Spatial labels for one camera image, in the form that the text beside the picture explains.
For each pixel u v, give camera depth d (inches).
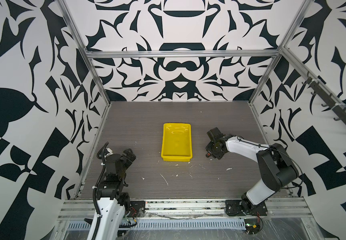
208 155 35.8
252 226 28.0
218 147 27.5
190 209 29.8
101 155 27.4
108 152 28.1
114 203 20.9
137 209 29.1
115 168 22.9
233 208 29.2
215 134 30.0
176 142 38.3
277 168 18.2
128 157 28.7
